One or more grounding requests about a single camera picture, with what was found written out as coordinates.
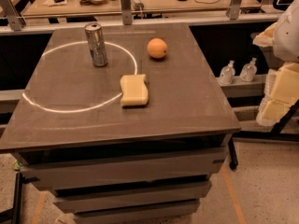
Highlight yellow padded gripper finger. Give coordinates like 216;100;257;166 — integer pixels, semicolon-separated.
253;22;277;48
256;63;299;127

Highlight yellow wavy sponge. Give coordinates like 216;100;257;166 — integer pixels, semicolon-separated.
120;74;149;107

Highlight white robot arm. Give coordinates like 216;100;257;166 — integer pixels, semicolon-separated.
253;0;299;126

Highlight right clear sanitizer bottle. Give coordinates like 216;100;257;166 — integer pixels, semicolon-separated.
239;58;257;82

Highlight clear sanitizer bottle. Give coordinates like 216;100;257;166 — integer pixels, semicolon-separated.
239;58;257;82
220;61;235;85

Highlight left clear sanitizer bottle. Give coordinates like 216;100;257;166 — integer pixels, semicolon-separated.
220;61;235;85

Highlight orange fruit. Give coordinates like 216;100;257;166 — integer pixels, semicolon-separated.
147;38;167;59

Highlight white power strip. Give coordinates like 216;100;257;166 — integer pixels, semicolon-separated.
131;0;144;10

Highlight grey drawer cabinet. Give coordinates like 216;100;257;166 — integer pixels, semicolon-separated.
21;134;230;224

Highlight silver drink can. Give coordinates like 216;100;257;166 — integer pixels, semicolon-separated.
84;22;108;67

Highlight right metal bracket post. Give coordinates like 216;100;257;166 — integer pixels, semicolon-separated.
226;0;242;20

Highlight metal bracket post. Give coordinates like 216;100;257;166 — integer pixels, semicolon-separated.
226;0;242;20
121;0;132;25
0;0;25;31

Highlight middle metal bracket post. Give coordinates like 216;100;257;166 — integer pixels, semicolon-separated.
121;0;132;25

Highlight left metal bracket post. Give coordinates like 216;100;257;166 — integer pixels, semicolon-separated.
0;0;25;31

